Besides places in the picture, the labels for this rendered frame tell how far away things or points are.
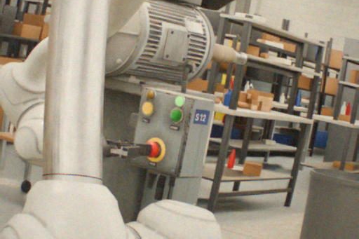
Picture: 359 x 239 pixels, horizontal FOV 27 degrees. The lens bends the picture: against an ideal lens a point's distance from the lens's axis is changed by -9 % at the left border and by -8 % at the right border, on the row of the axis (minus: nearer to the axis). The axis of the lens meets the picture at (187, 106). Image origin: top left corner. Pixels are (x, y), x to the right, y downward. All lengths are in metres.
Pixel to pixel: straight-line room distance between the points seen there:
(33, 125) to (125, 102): 0.69
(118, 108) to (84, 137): 1.11
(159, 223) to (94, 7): 0.36
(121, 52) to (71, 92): 0.92
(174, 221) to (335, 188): 3.38
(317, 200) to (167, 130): 2.74
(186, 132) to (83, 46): 0.77
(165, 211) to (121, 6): 0.42
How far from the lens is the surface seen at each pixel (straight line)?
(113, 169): 2.31
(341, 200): 4.58
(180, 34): 2.22
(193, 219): 1.25
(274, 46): 11.00
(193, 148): 1.99
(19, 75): 1.72
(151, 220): 1.25
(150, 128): 2.01
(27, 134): 1.64
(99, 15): 1.25
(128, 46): 2.11
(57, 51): 1.23
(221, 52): 2.59
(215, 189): 6.58
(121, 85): 2.20
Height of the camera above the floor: 1.20
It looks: 3 degrees down
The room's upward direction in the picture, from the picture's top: 11 degrees clockwise
